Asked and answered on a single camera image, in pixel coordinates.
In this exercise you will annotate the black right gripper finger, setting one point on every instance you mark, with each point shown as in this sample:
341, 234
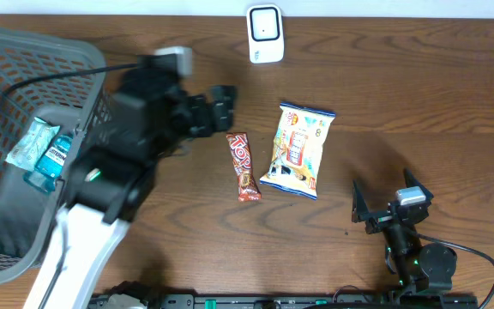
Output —
360, 210
411, 181

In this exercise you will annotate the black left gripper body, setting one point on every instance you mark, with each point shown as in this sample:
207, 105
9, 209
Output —
189, 120

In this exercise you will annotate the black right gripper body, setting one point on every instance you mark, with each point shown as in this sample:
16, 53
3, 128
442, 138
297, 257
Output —
380, 221

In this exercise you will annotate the yellow snack chips bag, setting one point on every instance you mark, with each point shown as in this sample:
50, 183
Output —
297, 149

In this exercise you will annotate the red Top chocolate bar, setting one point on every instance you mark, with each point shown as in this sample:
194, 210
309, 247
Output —
241, 158

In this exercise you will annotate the mint green wipes packet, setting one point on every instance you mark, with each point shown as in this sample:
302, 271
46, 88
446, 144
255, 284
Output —
27, 152

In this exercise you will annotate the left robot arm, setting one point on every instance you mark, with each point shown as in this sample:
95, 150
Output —
115, 172

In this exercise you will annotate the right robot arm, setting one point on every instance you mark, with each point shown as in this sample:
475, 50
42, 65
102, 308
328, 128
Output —
422, 269

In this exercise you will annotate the white barcode scanner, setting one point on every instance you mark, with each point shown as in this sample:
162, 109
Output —
265, 34

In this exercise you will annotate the blue mouthwash bottle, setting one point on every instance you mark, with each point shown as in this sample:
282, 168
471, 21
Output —
50, 166

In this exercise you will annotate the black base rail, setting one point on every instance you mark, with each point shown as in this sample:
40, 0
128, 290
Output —
189, 301

